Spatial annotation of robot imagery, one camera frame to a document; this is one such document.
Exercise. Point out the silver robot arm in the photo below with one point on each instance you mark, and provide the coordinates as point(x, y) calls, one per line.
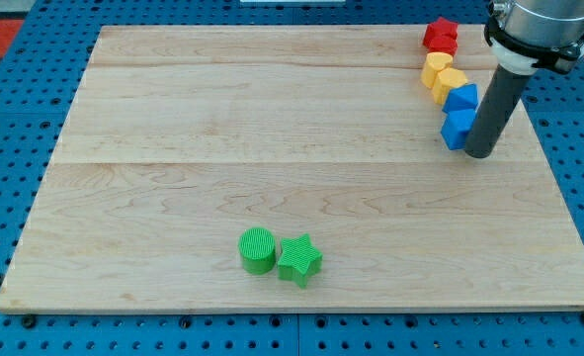
point(528, 35)

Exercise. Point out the green star block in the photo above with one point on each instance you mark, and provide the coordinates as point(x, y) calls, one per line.
point(299, 260)

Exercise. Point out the blue cube block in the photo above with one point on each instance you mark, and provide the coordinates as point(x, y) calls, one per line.
point(456, 127)

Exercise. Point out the red star block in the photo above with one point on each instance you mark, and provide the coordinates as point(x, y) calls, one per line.
point(440, 27)

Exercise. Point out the green cylinder block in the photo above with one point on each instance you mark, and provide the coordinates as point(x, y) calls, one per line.
point(257, 249)

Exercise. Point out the wooden board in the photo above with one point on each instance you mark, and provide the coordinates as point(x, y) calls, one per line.
point(180, 138)

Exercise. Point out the yellow heart block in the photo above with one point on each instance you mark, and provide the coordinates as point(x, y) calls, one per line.
point(434, 63)

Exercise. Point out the yellow pentagon block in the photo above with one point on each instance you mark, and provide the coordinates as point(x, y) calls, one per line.
point(446, 80)

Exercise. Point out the blue triangular block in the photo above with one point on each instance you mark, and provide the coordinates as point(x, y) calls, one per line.
point(463, 98)

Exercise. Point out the red round block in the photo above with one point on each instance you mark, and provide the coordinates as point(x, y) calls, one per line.
point(443, 44)

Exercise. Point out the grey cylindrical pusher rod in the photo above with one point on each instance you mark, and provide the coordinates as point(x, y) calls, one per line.
point(494, 112)

